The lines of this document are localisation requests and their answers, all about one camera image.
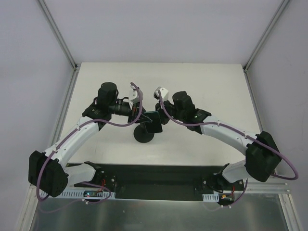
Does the right white cable duct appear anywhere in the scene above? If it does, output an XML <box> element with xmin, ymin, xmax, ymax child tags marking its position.
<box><xmin>202</xmin><ymin>192</ymin><xmax>219</xmax><ymax>203</ymax></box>

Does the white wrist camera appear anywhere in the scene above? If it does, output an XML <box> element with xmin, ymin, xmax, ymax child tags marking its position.
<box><xmin>128</xmin><ymin>89</ymin><xmax>143</xmax><ymax>106</ymax></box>
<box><xmin>154</xmin><ymin>87</ymin><xmax>169</xmax><ymax>101</ymax></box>

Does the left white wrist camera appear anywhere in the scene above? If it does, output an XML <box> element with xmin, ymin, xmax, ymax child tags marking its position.
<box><xmin>128</xmin><ymin>89</ymin><xmax>143</xmax><ymax>106</ymax></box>

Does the black phone teal case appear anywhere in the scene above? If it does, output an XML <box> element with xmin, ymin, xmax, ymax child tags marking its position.
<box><xmin>144</xmin><ymin>111</ymin><xmax>163</xmax><ymax>133</ymax></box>

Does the left white cable duct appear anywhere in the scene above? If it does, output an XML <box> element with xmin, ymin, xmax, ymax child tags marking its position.
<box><xmin>40</xmin><ymin>189</ymin><xmax>116</xmax><ymax>200</ymax></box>

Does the aluminium corner post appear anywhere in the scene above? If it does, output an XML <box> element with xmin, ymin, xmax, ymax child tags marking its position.
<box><xmin>242</xmin><ymin>0</ymin><xmax>293</xmax><ymax>72</ymax></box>
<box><xmin>36</xmin><ymin>0</ymin><xmax>81</xmax><ymax>72</ymax></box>

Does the black round-base phone stand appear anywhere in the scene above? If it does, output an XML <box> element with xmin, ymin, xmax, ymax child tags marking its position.
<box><xmin>133</xmin><ymin>124</ymin><xmax>154</xmax><ymax>143</ymax></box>

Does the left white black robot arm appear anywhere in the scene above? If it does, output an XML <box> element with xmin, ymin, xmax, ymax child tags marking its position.
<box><xmin>28</xmin><ymin>82</ymin><xmax>149</xmax><ymax>202</ymax></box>

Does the left aluminium corner post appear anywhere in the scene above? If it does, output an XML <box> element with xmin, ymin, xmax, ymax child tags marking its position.
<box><xmin>36</xmin><ymin>0</ymin><xmax>81</xmax><ymax>72</ymax></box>

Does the right aluminium corner post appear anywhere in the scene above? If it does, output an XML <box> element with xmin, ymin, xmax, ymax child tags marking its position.
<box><xmin>242</xmin><ymin>0</ymin><xmax>293</xmax><ymax>72</ymax></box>

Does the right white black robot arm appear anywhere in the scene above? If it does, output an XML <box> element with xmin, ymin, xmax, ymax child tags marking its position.
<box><xmin>154</xmin><ymin>88</ymin><xmax>281</xmax><ymax>192</ymax></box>

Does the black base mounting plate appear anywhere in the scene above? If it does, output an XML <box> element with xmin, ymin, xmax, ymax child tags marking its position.
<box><xmin>81</xmin><ymin>162</ymin><xmax>245</xmax><ymax>200</ymax></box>

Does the white cable duct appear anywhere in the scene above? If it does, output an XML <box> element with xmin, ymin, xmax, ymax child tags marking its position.
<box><xmin>40</xmin><ymin>189</ymin><xmax>116</xmax><ymax>200</ymax></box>
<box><xmin>202</xmin><ymin>192</ymin><xmax>219</xmax><ymax>203</ymax></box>

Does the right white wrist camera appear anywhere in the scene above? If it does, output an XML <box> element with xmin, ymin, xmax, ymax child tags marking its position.
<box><xmin>154</xmin><ymin>87</ymin><xmax>169</xmax><ymax>101</ymax></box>

